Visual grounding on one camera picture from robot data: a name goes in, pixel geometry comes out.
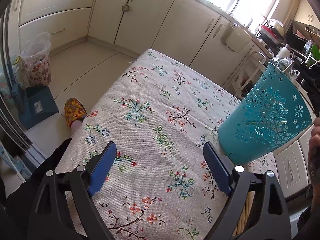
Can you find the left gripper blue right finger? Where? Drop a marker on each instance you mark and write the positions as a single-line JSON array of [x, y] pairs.
[[220, 167]]

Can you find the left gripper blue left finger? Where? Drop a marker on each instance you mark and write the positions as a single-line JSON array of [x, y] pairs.
[[99, 167]]

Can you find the teal perforated plastic basket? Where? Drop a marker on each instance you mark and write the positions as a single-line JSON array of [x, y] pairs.
[[269, 116]]

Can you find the white kitchen trolley rack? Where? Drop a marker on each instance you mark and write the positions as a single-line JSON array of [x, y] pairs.
[[248, 74]]

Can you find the steel kitchen faucet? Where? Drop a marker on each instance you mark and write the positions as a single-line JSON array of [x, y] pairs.
[[233, 6]]

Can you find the yellow floral slipper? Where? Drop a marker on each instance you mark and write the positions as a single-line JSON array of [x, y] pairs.
[[74, 110]]

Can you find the floral linen tablecloth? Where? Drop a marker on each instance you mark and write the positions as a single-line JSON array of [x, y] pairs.
[[159, 113]]

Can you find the dark blue box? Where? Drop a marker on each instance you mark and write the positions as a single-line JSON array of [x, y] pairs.
[[39, 104]]

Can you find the white thermos jug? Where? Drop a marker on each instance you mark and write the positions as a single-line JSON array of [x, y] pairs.
[[284, 52]]

